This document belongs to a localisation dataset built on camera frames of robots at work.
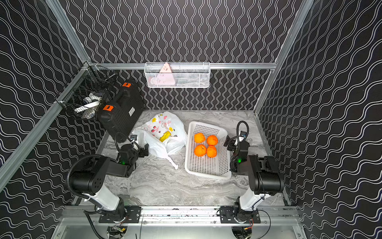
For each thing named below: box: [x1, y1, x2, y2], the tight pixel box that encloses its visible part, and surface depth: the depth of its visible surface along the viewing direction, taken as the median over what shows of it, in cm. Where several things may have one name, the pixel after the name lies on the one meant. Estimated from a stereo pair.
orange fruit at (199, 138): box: [193, 132, 206, 144], surface depth 97 cm
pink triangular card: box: [150, 62, 176, 86], surface depth 92 cm
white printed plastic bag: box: [131, 111, 188, 170], surface depth 103 cm
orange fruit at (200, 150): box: [193, 144, 207, 157], surface depth 90 cm
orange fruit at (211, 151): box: [206, 145, 218, 158], surface depth 92 cm
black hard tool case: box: [96, 79, 145, 143], surface depth 96 cm
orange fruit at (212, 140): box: [206, 134, 219, 146], surface depth 97 cm
